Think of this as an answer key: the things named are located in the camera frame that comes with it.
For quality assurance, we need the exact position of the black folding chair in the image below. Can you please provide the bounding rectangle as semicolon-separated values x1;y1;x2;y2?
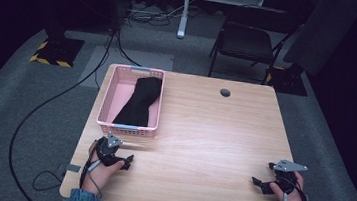
206;1;299;88

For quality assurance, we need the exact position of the pink plastic basket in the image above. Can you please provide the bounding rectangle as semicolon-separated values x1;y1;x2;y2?
95;61;167;140

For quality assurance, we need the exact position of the person's left hand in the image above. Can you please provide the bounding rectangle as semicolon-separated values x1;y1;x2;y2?
80;138;128;200

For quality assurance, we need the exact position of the long black floor cable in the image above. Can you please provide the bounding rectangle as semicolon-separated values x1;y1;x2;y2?
3;20;117;201

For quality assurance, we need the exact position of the dark grey panel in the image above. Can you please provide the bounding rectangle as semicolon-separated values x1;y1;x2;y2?
282;0;357;81

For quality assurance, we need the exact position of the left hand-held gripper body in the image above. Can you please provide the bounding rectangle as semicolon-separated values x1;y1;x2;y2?
93;130;131;170

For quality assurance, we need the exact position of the bundle of floor cables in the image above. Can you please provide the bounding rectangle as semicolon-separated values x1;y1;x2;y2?
122;0;195;32

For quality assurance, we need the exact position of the striped-edge black stand base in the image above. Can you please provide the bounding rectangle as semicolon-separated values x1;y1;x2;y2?
29;33;86;70
262;63;311;97

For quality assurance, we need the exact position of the right hand-held gripper cable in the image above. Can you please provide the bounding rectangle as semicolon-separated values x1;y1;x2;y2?
281;176;314;201

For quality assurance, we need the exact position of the white metal stand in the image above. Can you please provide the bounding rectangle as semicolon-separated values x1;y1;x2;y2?
176;0;268;49

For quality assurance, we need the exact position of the left hand-held gripper cable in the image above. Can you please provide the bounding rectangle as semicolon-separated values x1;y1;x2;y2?
77;141;110;200

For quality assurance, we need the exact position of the grey tape piece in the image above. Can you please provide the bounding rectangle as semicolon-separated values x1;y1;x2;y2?
64;163;82;175

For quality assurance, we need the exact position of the thin black looped cable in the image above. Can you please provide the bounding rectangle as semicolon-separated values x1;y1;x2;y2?
31;160;70;194

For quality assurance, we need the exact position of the dark stand post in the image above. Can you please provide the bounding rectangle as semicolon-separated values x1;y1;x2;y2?
99;0;135;34

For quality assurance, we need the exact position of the black cloth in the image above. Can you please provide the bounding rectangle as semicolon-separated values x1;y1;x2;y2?
112;72;164;129

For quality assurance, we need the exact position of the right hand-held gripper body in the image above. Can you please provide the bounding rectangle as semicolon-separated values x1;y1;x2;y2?
265;157;309;195

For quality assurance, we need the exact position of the hand-held gripper cable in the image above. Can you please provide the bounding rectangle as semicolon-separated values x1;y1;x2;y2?
77;141;110;200
281;176;314;201

